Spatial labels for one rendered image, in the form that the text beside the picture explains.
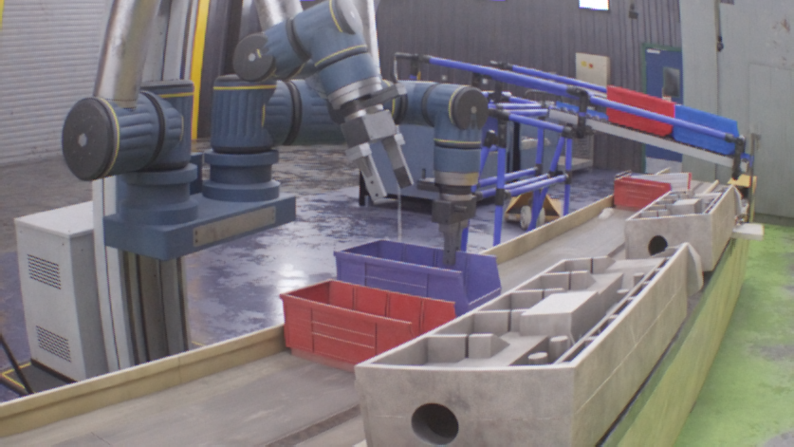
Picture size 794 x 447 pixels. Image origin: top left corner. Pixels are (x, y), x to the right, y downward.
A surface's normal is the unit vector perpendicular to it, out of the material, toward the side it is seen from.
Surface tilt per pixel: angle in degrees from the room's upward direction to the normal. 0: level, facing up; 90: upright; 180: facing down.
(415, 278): 92
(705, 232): 90
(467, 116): 90
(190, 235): 90
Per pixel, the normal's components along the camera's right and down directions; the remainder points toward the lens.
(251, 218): 0.92, 0.10
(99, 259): -0.39, 0.12
